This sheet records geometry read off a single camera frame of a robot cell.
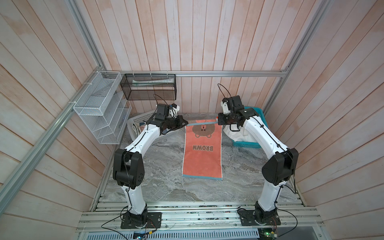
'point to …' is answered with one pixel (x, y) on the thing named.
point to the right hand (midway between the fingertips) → (219, 118)
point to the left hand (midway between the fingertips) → (188, 124)
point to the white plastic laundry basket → (134, 123)
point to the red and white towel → (202, 156)
